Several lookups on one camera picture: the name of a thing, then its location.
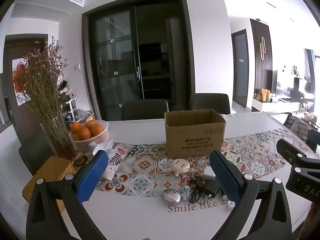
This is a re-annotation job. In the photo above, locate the person's right forearm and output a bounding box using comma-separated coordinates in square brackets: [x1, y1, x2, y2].
[304, 202, 320, 240]

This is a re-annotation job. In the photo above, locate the patterned table runner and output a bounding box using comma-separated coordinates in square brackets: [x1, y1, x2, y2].
[96, 129, 304, 197]

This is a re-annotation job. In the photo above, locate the black power adapter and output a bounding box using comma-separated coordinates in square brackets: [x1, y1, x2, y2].
[204, 180, 222, 198]

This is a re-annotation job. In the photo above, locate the black door lock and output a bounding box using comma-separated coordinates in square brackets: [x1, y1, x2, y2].
[4, 96, 15, 125]

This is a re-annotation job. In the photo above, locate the white cube shelf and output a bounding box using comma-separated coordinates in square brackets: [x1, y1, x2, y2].
[59, 80, 78, 120]

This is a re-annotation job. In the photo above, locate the beige round gadget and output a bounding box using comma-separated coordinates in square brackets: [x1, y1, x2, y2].
[168, 158, 192, 175]

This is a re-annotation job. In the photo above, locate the dark interior door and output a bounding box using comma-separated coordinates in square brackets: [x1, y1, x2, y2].
[231, 29, 250, 109]

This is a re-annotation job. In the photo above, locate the dried flower bouquet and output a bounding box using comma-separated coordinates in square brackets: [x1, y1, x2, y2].
[24, 36, 69, 155]

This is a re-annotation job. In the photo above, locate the silver computer mouse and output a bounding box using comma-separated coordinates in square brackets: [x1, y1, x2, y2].
[161, 189, 181, 203]

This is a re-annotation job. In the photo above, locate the dark slatted wall panel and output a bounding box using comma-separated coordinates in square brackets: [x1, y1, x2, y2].
[250, 19, 273, 110]

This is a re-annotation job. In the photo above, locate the black cable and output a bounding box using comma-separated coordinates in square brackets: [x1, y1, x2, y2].
[187, 175, 207, 205]

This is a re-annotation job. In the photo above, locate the floral tissue pack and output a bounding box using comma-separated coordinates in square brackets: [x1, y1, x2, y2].
[93, 142, 129, 180]

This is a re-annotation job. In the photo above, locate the dark glass sliding door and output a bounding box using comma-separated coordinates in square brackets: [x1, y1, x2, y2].
[82, 0, 197, 122]

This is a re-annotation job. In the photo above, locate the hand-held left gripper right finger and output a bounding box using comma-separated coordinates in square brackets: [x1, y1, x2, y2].
[209, 150, 293, 240]

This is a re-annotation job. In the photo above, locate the wooden slice coaster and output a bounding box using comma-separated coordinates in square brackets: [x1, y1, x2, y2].
[74, 154, 88, 167]

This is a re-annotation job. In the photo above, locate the red door decoration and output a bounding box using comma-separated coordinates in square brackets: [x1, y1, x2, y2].
[12, 57, 33, 105]

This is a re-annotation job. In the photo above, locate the yellow woven box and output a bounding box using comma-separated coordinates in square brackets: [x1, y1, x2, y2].
[22, 156, 78, 213]

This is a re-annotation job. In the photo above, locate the glass vase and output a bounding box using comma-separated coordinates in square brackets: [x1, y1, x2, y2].
[40, 116, 78, 159]

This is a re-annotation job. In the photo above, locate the brown wooden door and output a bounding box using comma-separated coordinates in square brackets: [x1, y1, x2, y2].
[2, 34, 49, 145]

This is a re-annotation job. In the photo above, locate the yellow paper bag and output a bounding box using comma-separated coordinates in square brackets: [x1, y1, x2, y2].
[261, 89, 272, 103]

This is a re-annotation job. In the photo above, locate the white fruit basket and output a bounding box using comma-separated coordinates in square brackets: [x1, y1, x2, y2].
[69, 120, 110, 152]

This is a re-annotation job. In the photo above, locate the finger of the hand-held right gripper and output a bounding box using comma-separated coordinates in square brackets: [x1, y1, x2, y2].
[276, 138, 320, 178]

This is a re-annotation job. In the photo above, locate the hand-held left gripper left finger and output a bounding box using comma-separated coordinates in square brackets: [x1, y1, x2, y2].
[26, 150, 108, 240]

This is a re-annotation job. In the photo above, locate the white low cabinet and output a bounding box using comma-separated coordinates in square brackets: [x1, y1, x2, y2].
[252, 97, 305, 113]

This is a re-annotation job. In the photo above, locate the brown cardboard box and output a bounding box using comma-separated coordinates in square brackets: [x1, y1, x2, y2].
[164, 109, 227, 159]

